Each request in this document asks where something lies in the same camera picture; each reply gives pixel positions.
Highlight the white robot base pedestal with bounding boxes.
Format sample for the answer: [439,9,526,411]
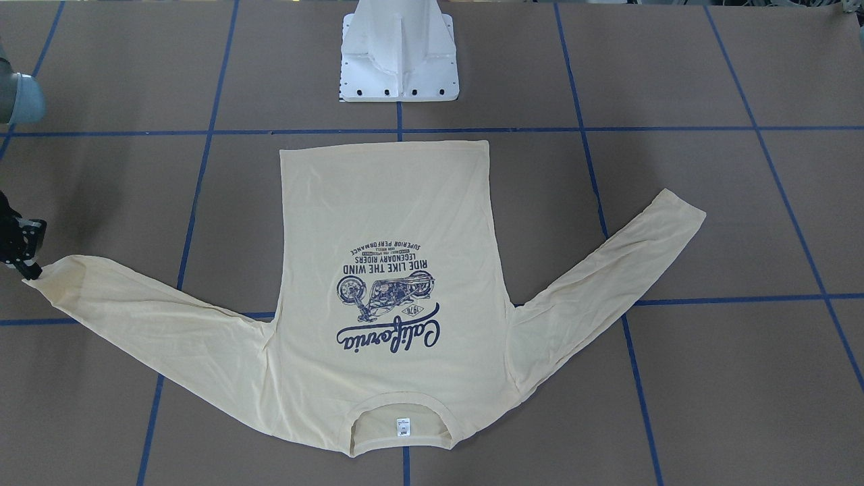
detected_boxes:
[340,1,460,103]

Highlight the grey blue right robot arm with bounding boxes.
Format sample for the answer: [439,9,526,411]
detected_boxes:
[1,49,47,280]

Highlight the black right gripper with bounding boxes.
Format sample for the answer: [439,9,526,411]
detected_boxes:
[1,192,47,280]

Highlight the cream long-sleeve printed shirt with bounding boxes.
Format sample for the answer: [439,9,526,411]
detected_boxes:
[28,140,706,456]

